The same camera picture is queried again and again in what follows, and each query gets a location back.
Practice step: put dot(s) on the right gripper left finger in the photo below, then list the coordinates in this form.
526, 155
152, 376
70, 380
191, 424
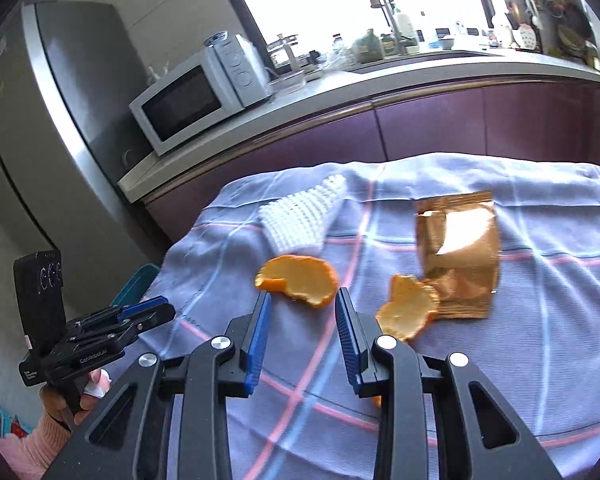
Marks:
253, 338

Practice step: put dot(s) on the grey refrigerator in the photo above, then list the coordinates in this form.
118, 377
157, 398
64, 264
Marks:
68, 73

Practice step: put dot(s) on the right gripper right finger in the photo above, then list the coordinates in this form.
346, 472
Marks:
357, 333

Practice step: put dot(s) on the blue white bowl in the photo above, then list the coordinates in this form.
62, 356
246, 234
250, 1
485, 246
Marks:
216, 38

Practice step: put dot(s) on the purple kitchen cabinets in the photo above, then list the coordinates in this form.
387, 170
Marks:
547, 121

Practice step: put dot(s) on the clear plastic container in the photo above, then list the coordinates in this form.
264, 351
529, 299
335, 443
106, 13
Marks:
288, 83

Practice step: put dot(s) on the checked purple table cloth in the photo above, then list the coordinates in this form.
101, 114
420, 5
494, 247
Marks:
540, 345

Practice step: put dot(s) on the small orange peel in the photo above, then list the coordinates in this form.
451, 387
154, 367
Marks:
411, 305

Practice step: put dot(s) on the gold snack bag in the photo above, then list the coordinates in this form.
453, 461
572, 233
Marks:
458, 246

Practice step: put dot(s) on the white soap bottle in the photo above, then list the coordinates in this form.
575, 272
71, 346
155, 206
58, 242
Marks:
406, 29

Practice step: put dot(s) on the pink sleeve left forearm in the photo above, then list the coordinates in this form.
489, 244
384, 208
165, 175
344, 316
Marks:
30, 457

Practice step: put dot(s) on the left hand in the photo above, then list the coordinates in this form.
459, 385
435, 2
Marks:
69, 404

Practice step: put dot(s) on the large orange peel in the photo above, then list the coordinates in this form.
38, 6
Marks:
302, 278

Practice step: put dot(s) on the kitchen faucet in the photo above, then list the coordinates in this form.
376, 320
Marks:
380, 5

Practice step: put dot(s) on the white microwave oven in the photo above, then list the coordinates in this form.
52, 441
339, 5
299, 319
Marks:
211, 86

